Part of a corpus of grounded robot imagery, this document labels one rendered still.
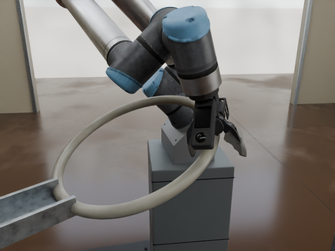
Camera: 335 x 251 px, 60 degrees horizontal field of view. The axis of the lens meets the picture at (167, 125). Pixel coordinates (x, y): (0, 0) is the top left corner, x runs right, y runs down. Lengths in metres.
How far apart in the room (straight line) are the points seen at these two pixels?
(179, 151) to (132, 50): 0.78
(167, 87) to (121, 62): 0.67
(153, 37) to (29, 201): 0.50
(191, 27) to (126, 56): 0.20
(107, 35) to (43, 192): 0.43
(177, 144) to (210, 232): 0.51
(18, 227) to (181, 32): 0.52
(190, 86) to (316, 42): 5.62
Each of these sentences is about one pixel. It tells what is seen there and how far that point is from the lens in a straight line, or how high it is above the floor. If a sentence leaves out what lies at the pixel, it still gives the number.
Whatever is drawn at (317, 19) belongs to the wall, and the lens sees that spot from 6.15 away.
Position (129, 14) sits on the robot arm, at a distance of 1.23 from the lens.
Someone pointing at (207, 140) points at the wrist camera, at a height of 1.26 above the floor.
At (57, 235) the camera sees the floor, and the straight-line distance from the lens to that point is 2.46.
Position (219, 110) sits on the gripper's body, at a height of 1.30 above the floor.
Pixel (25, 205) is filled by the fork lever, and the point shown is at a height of 1.07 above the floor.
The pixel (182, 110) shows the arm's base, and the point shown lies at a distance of 1.39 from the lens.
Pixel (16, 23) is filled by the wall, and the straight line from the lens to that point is 5.52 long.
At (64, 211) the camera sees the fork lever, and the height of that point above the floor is 1.09.
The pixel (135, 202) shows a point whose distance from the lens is 0.64.
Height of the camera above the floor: 1.49
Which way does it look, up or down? 19 degrees down
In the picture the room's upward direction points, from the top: straight up
